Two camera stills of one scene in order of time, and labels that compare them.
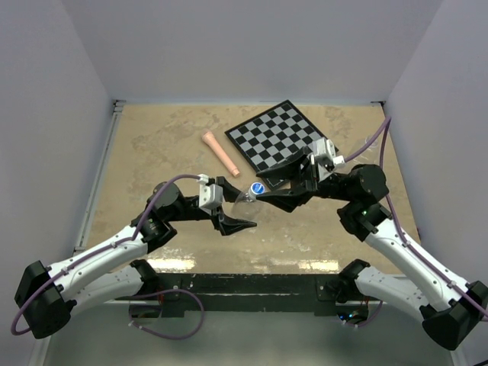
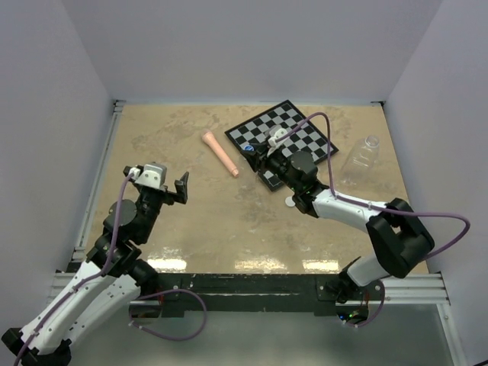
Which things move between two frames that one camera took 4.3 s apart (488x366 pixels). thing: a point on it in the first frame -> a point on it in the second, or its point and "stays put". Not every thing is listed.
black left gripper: x=226 y=224 -> x=181 y=188
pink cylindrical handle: x=209 y=137 stays put
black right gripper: x=304 y=184 -> x=258 y=158
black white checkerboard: x=273 y=137 stays put
